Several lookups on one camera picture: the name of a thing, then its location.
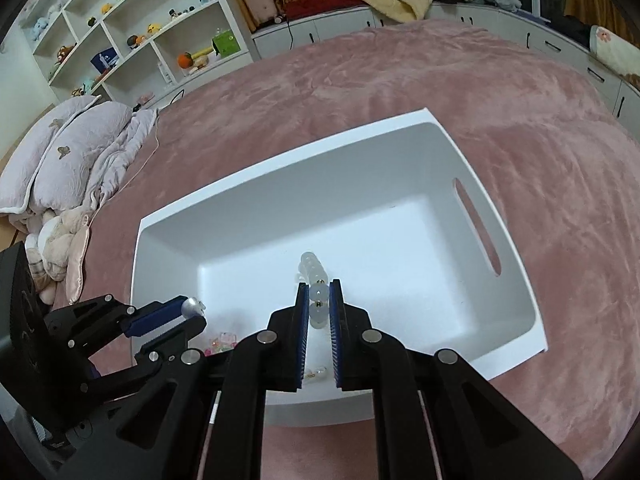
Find beige plush toy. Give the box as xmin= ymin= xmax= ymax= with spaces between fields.
xmin=25 ymin=207 xmax=93 ymax=306

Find lilac quilt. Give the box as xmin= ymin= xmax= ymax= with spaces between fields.
xmin=87 ymin=107 xmax=161 ymax=211

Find pink fleece blanket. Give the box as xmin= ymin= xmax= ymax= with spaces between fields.
xmin=65 ymin=17 xmax=640 ymax=480

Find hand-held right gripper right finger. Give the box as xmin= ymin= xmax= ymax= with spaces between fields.
xmin=329 ymin=279 xmax=583 ymax=480

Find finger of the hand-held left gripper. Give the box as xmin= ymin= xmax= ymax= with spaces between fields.
xmin=82 ymin=316 xmax=208 ymax=397
xmin=44 ymin=295 xmax=191 ymax=357

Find red cloth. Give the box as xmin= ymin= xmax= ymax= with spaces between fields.
xmin=282 ymin=0 xmax=361 ymax=18

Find white translucent bead bracelet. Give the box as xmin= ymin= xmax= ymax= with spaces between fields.
xmin=298 ymin=251 xmax=332 ymax=328

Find lilac pillow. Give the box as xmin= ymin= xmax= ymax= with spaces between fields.
xmin=0 ymin=95 xmax=103 ymax=216
xmin=32 ymin=101 xmax=133 ymax=211

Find white floral bolster pillow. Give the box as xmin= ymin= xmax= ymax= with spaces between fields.
xmin=590 ymin=25 xmax=640 ymax=78

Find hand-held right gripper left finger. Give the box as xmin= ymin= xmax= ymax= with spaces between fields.
xmin=59 ymin=282 xmax=310 ymax=480

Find white storage box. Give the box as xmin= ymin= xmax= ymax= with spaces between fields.
xmin=131 ymin=106 xmax=549 ymax=428

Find white window seat cabinets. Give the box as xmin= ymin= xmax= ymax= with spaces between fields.
xmin=252 ymin=2 xmax=640 ymax=121

